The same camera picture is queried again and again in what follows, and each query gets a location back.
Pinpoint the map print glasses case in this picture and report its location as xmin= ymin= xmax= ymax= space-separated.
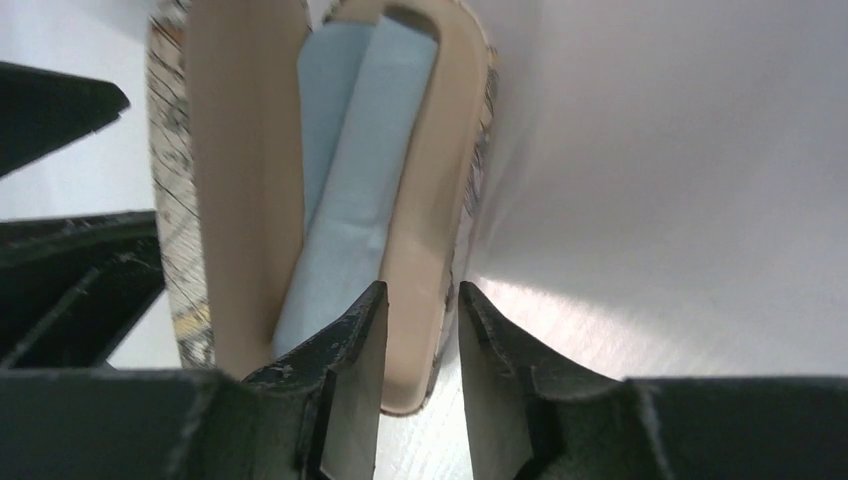
xmin=148 ymin=1 xmax=496 ymax=416

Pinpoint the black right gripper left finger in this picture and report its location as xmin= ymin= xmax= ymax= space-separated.
xmin=1 ymin=281 xmax=388 ymax=479

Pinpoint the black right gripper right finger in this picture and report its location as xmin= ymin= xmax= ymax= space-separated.
xmin=457 ymin=282 xmax=847 ymax=479

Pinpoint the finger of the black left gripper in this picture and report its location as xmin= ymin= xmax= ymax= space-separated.
xmin=1 ymin=62 xmax=130 ymax=176
xmin=1 ymin=210 xmax=165 ymax=369

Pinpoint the light blue cleaning cloth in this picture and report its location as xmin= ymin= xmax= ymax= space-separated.
xmin=272 ymin=16 xmax=438 ymax=357

